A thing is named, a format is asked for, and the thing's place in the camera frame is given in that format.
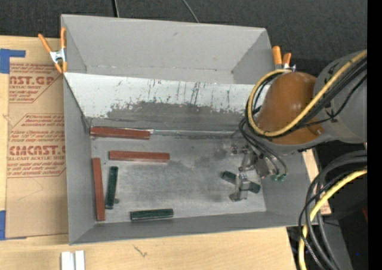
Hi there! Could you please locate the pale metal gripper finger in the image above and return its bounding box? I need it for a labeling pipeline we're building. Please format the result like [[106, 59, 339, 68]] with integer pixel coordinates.
[[229, 173, 251, 203], [238, 154, 255, 173]]

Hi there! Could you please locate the dark green flat block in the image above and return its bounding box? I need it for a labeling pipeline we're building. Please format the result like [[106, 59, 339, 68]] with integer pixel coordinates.
[[221, 170, 261, 195], [130, 208, 175, 222], [104, 165, 119, 210]]

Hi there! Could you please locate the grey metal bin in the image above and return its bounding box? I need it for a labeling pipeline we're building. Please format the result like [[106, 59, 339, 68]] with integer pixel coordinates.
[[60, 14, 319, 246]]

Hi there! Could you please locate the red-brown flat block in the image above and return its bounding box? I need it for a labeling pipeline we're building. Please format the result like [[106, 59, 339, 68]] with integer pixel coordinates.
[[91, 157, 107, 222], [108, 150, 171, 164], [90, 125, 152, 140]]

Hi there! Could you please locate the brown cardboard board, red print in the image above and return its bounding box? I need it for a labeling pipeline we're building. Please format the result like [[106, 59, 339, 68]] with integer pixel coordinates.
[[0, 35, 70, 241]]

